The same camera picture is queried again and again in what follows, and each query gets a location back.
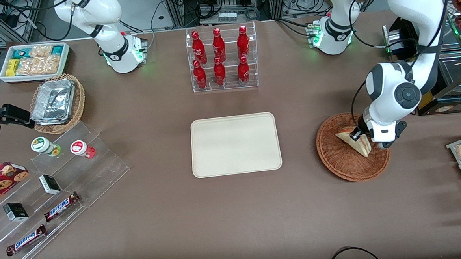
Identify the triangle sandwich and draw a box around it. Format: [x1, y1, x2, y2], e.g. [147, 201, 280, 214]
[335, 125, 373, 158]

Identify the brown round wicker basket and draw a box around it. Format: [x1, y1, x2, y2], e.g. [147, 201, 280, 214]
[314, 111, 392, 184]

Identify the aluminium foil tray stack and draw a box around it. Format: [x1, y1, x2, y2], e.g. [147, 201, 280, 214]
[29, 78, 78, 127]

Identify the light oval wicker basket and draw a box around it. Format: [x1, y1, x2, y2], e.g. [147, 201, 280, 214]
[28, 73, 88, 136]

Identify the beige rectangular tray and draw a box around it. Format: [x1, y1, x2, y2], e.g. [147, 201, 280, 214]
[190, 111, 283, 179]

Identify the white cup green label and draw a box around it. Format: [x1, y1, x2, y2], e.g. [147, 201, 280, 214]
[30, 136, 62, 158]

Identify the white plastic snack bin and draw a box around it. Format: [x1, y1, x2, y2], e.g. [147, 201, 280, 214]
[0, 42, 72, 85]

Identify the yellow snack packet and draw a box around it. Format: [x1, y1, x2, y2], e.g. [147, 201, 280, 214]
[5, 58, 21, 77]

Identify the large clear snack bag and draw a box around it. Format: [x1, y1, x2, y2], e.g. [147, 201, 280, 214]
[15, 54, 62, 76]

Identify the red cookie box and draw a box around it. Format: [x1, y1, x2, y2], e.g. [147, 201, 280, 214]
[0, 160, 32, 209]

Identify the small clear snack bag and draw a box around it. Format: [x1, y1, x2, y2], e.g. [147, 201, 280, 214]
[29, 45, 54, 59]

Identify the white cup red label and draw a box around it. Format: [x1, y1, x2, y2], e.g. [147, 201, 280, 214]
[69, 140, 97, 160]

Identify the small black box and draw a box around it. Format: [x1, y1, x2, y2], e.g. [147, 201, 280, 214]
[2, 202, 30, 223]
[39, 173, 63, 196]

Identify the clear acrylic stepped display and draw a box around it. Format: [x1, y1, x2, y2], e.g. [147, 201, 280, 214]
[0, 118, 136, 259]

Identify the black food warmer cabinet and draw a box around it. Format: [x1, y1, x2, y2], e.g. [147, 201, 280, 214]
[381, 0, 461, 118]

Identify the Snickers chocolate bar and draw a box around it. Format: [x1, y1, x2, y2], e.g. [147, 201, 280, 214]
[43, 192, 82, 223]
[5, 224, 49, 257]

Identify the red cola bottle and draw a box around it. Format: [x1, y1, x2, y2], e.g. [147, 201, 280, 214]
[236, 25, 251, 60]
[192, 59, 208, 90]
[211, 27, 227, 63]
[212, 56, 227, 87]
[191, 30, 208, 65]
[236, 56, 251, 86]

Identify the clear acrylic bottle rack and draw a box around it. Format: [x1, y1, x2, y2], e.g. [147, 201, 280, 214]
[185, 21, 260, 93]

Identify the white power strip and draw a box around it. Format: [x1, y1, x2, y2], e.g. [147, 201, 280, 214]
[217, 10, 238, 24]

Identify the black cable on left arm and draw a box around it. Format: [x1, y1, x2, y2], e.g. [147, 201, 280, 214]
[344, 0, 458, 130]

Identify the black looped cable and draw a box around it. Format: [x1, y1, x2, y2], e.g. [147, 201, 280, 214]
[325, 244, 384, 259]

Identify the coiled grey cable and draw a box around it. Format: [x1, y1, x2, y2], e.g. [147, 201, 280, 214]
[244, 6, 262, 21]

